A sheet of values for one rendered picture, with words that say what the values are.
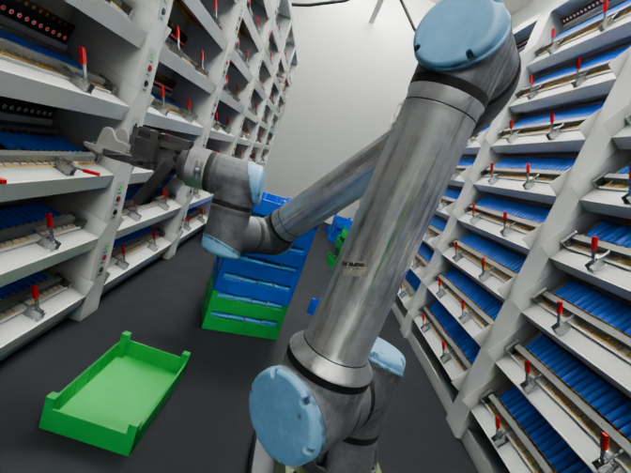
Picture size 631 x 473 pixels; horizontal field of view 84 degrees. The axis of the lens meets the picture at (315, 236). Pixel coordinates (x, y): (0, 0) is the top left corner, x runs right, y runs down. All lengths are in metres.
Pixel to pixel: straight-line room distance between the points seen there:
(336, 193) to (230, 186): 0.22
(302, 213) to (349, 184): 0.13
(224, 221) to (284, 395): 0.38
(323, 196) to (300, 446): 0.46
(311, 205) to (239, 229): 0.16
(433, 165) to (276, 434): 0.46
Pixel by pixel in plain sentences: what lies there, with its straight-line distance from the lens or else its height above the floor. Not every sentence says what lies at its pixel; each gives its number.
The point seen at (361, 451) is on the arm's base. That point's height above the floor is 0.22.
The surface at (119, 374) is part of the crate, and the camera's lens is 1.16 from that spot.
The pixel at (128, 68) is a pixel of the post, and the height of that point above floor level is 0.78.
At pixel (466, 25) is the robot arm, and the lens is 0.56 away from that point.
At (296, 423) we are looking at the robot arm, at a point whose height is 0.36.
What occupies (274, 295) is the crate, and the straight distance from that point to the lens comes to 1.39.
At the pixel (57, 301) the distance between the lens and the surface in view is 1.26.
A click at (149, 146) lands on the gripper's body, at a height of 0.63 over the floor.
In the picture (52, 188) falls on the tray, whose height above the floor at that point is 0.46.
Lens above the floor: 0.72
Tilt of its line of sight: 12 degrees down
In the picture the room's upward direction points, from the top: 20 degrees clockwise
